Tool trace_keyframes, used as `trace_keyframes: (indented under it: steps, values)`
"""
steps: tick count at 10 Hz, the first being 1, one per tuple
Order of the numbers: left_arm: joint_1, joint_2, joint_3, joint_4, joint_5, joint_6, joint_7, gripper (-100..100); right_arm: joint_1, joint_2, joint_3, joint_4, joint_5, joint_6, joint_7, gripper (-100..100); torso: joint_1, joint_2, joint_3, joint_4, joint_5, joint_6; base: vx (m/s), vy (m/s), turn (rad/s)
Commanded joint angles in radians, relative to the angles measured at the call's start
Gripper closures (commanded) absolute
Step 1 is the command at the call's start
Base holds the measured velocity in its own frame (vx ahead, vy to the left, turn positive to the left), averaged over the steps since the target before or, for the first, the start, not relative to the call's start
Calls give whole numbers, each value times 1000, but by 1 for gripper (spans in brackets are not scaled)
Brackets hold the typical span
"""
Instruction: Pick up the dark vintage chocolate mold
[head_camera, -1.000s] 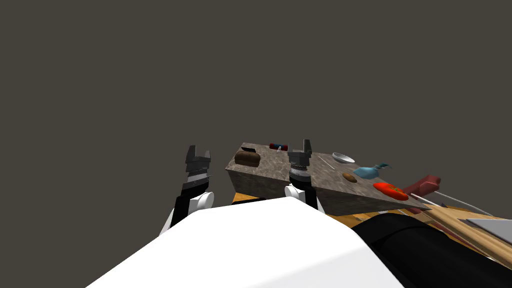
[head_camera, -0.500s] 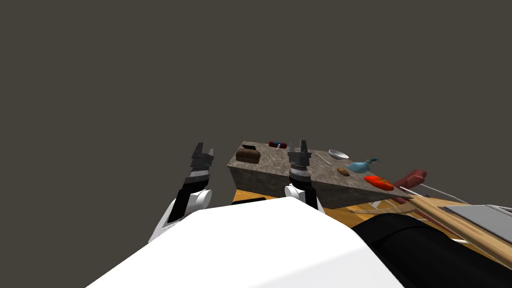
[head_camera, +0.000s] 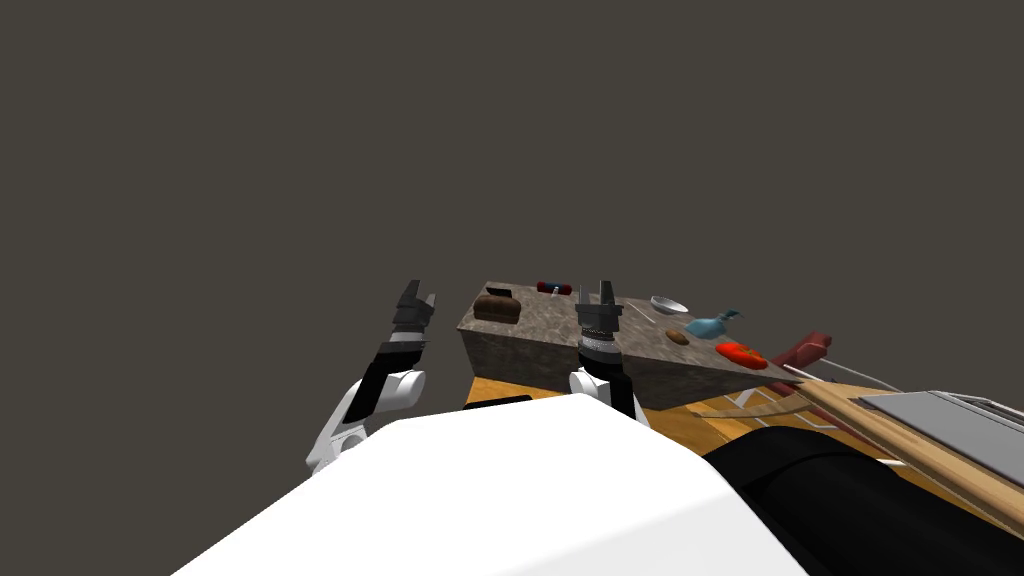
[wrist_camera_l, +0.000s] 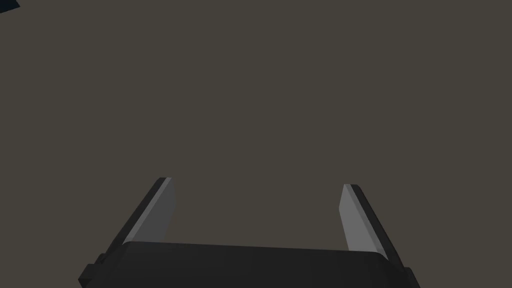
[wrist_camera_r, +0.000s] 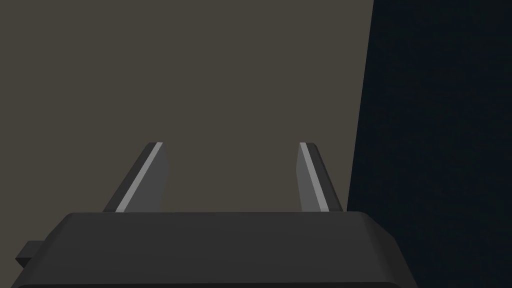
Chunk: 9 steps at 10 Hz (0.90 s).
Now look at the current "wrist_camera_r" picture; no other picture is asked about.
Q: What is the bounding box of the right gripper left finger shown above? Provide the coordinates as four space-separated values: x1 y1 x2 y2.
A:
102 141 170 214

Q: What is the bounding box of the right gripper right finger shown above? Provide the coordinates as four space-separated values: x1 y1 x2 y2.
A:
295 141 345 213

